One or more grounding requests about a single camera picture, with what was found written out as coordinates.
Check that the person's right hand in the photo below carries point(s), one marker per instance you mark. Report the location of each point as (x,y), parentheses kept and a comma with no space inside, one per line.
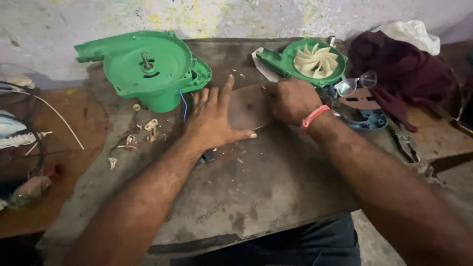
(293,99)

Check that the person's left hand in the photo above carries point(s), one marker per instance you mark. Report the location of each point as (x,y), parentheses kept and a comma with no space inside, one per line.
(210,122)

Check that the person's right fingers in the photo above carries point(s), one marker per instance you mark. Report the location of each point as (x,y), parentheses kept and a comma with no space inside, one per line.
(274,94)

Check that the brown sheet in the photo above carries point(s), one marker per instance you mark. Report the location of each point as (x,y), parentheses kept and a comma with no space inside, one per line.
(245,107)

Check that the white paper piece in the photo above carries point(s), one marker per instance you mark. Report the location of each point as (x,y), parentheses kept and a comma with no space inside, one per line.
(263,68)

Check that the green blower cover half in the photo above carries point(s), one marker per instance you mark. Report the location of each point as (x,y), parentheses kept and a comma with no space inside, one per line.
(281,61)

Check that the pink wristband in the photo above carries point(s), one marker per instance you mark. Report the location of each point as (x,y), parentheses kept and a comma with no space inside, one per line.
(313,115)

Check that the cream impeller fan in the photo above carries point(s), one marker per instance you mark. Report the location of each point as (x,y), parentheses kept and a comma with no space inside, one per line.
(316,61)

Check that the clear eyeglasses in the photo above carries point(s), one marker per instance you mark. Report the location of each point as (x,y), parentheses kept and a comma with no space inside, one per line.
(347,87)

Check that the small metal cylinder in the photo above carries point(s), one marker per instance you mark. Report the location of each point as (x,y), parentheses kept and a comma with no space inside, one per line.
(332,40)

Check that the blue plastic iron base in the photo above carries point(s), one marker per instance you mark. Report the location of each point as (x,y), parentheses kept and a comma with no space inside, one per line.
(369,120)

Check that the cream connector piece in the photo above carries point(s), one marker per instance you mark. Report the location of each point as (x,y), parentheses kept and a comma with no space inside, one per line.
(151,125)
(136,107)
(112,162)
(129,141)

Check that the green blower motor housing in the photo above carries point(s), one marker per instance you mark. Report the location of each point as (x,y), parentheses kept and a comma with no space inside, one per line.
(147,70)

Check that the maroon cloth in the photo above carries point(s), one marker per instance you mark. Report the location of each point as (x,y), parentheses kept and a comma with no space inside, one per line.
(402,74)

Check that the metal pliers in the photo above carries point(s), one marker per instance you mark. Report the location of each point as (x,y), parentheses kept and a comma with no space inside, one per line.
(406,142)

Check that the person's dark trousers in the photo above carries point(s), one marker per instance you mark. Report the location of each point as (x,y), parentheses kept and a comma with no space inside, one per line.
(295,244)

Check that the white plastic bag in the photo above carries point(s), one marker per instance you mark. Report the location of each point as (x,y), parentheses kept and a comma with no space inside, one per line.
(414,35)

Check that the pink and green object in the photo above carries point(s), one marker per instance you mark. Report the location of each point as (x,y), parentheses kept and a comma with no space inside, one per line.
(31,188)

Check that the white and blue iron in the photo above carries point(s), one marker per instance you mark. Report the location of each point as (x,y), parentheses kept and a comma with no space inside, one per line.
(9,123)

